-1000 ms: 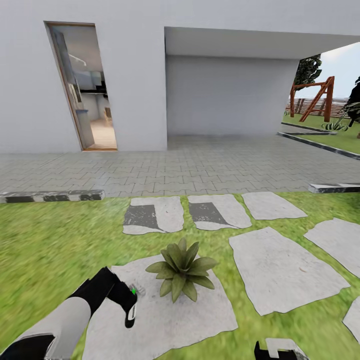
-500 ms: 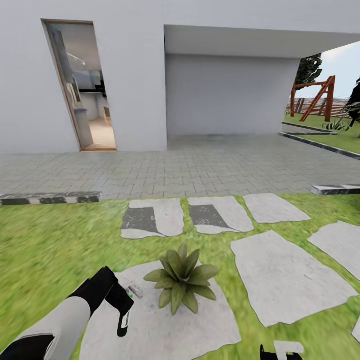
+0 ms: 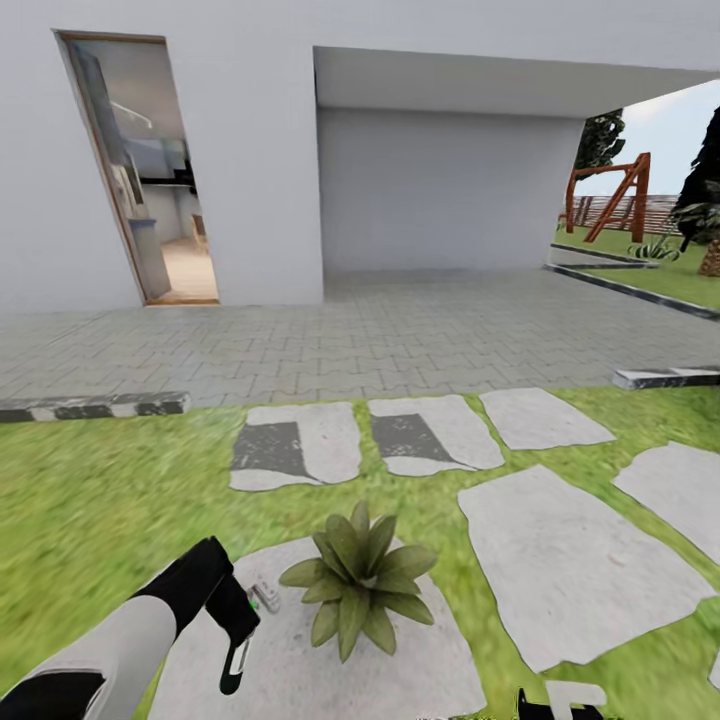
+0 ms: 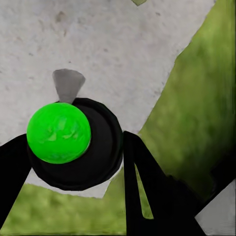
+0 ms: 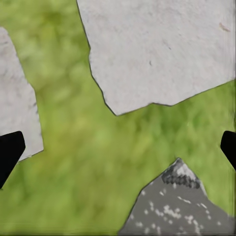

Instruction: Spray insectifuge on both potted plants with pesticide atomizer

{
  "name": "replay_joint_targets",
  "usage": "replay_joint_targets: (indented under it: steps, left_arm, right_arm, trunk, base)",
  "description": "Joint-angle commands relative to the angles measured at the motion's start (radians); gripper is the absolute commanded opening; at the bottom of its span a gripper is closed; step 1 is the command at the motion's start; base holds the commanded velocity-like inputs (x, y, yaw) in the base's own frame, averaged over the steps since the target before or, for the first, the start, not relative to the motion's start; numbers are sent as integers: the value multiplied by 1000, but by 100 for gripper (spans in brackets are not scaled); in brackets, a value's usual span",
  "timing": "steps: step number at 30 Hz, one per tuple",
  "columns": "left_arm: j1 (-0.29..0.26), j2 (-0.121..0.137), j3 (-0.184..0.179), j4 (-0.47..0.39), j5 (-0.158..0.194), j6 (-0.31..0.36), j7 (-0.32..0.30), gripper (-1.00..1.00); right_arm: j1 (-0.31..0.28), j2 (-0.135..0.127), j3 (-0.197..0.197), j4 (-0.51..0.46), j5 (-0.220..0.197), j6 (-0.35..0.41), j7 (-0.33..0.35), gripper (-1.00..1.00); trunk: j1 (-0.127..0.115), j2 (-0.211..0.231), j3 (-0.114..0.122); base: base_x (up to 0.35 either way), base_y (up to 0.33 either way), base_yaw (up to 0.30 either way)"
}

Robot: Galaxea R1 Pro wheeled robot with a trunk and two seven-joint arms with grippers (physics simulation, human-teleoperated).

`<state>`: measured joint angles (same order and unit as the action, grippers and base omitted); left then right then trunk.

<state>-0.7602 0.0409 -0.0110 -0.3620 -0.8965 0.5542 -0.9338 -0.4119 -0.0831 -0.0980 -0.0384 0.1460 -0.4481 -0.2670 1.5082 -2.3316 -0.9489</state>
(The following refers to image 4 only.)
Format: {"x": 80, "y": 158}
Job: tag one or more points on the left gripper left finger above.
{"x": 14, "y": 170}

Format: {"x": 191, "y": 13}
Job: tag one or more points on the insectifuge atomizer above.
{"x": 75, "y": 143}

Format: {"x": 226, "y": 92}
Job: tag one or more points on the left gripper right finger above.
{"x": 171, "y": 215}

